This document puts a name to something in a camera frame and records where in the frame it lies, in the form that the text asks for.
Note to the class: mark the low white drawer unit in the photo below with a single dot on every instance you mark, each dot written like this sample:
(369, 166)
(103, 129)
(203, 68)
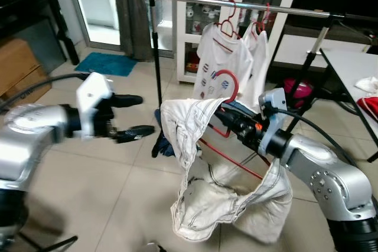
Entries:
(289, 51)

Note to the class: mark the cardboard box printed C/NO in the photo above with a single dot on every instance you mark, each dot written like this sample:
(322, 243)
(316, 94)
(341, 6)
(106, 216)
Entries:
(35, 87)

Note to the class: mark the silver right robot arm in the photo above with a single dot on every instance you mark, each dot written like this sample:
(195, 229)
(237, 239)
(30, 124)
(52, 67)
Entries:
(331, 175)

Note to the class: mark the pink appliance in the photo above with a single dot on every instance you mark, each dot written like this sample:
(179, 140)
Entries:
(301, 90)

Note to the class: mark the white shorts dark stitching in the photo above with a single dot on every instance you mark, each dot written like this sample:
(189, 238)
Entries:
(207, 205)

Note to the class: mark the plain brown cardboard box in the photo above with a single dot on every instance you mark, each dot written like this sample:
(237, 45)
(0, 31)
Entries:
(18, 63)

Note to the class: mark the grey curtain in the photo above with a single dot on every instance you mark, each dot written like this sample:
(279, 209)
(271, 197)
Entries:
(133, 16)

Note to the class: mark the white cloth garment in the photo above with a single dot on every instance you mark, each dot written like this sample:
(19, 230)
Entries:
(367, 85)

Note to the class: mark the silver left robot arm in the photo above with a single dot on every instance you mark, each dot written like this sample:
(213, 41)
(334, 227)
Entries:
(29, 134)

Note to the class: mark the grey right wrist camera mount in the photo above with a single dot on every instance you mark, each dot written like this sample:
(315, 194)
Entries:
(273, 104)

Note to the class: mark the black desk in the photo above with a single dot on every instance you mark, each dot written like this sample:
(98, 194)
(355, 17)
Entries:
(23, 10)

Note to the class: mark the red shorts white stripe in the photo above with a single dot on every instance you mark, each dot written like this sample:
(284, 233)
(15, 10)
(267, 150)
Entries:
(369, 105)

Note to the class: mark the white table black frame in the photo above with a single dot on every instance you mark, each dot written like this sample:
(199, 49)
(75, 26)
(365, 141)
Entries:
(348, 69)

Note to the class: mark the blue floor mat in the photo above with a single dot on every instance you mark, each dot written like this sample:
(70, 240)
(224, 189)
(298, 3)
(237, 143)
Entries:
(106, 64)

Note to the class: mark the white printed t-shirt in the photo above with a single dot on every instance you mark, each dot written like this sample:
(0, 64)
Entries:
(218, 51)

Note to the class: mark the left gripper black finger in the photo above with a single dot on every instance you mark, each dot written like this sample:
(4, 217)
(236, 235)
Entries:
(136, 134)
(127, 101)

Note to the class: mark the white framed glass door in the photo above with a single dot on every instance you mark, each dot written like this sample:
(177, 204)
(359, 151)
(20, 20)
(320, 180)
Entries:
(94, 4)

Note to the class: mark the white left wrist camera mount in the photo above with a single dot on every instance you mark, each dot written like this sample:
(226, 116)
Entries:
(93, 98)

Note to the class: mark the white glass-door cabinet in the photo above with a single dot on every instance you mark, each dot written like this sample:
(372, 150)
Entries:
(182, 28)

